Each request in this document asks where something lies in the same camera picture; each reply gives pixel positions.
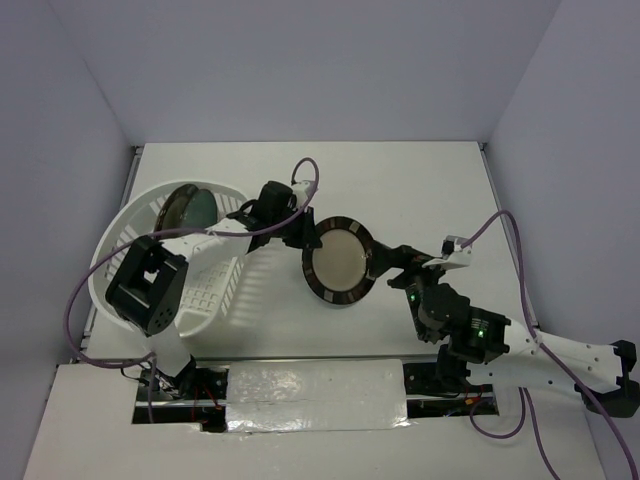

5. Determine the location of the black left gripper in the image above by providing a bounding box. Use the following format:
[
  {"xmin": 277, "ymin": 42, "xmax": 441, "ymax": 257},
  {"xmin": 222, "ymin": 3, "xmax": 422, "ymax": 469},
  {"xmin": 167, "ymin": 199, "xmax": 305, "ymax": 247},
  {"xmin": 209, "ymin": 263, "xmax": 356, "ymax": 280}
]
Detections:
[{"xmin": 270, "ymin": 204, "xmax": 322, "ymax": 249}]

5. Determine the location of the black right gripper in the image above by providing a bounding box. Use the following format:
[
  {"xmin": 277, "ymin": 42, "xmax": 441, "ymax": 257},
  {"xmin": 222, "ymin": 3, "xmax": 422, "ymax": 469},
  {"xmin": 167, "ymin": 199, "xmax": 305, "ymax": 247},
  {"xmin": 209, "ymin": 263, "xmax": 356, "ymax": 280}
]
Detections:
[{"xmin": 366, "ymin": 239, "xmax": 452, "ymax": 340}]

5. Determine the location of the black rimmed cream plate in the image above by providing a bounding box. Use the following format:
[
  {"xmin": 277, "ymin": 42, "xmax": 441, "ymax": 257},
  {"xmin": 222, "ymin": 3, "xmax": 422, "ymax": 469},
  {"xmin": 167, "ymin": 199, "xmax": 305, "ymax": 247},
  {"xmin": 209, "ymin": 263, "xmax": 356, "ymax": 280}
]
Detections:
[{"xmin": 302, "ymin": 216, "xmax": 375, "ymax": 307}]

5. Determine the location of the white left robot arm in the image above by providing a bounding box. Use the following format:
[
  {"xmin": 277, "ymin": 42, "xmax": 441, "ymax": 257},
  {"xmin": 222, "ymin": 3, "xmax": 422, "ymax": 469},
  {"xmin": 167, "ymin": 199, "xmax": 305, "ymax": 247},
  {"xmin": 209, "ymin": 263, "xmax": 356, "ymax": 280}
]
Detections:
[{"xmin": 105, "ymin": 181, "xmax": 321, "ymax": 399}]

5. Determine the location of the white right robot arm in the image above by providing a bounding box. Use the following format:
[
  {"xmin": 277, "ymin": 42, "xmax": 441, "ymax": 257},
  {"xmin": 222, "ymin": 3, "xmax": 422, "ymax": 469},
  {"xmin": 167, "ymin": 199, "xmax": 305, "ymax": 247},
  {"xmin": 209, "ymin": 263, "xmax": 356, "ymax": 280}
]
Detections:
[{"xmin": 368, "ymin": 236, "xmax": 639, "ymax": 418}]

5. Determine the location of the white plastic dish rack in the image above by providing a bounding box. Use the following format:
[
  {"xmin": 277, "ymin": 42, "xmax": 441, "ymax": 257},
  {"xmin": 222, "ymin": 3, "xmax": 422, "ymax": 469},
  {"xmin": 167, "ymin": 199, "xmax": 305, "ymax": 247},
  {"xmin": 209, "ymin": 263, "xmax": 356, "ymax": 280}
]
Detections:
[{"xmin": 87, "ymin": 180, "xmax": 247, "ymax": 357}]

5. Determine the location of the silver foil covered panel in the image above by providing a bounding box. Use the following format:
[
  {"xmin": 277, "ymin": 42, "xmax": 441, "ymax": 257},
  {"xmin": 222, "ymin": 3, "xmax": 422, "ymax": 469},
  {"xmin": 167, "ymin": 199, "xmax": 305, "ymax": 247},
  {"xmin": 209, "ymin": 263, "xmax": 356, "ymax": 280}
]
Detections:
[{"xmin": 225, "ymin": 359, "xmax": 409, "ymax": 433}]

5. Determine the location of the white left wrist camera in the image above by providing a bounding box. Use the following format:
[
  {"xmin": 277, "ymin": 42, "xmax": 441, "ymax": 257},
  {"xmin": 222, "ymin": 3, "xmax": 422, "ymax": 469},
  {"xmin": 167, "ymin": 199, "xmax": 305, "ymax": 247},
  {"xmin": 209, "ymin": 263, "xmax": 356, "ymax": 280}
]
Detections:
[{"xmin": 291, "ymin": 180, "xmax": 317, "ymax": 208}]

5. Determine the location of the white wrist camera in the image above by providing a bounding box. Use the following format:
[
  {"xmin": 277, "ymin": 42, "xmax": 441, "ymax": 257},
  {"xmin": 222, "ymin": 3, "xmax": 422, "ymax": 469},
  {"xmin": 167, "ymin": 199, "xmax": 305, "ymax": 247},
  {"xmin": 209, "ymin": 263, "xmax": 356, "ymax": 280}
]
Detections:
[
  {"xmin": 422, "ymin": 236, "xmax": 472, "ymax": 270},
  {"xmin": 291, "ymin": 180, "xmax": 317, "ymax": 208}
]

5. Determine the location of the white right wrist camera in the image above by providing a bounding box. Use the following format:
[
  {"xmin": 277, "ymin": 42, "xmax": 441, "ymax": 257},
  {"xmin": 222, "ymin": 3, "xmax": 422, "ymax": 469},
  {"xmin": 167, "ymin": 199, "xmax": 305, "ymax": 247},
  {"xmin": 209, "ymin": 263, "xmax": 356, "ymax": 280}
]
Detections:
[{"xmin": 422, "ymin": 236, "xmax": 472, "ymax": 270}]

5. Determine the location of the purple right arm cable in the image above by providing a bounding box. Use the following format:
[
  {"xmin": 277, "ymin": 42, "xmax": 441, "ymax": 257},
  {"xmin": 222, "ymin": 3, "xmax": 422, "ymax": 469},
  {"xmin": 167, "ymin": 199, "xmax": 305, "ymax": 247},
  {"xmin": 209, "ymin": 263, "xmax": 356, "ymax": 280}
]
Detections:
[{"xmin": 459, "ymin": 209, "xmax": 634, "ymax": 480}]

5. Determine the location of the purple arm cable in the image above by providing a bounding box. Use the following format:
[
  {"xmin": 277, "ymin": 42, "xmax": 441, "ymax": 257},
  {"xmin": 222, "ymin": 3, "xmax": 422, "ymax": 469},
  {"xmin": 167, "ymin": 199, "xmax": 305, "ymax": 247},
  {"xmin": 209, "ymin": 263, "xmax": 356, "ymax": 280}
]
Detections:
[
  {"xmin": 459, "ymin": 209, "xmax": 634, "ymax": 480},
  {"xmin": 65, "ymin": 157, "xmax": 321, "ymax": 371}
]

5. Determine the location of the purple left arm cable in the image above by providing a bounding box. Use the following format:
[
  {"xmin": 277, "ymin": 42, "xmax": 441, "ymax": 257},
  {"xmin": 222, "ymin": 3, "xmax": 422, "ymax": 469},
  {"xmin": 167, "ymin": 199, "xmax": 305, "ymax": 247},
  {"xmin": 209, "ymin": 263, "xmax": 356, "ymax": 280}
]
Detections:
[{"xmin": 65, "ymin": 157, "xmax": 321, "ymax": 371}]

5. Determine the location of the metal base rail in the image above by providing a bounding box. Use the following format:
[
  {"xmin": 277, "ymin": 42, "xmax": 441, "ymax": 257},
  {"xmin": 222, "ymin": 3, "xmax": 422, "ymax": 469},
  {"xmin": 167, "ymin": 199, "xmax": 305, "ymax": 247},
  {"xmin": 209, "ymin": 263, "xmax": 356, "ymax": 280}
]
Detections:
[{"xmin": 131, "ymin": 359, "xmax": 499, "ymax": 434}]

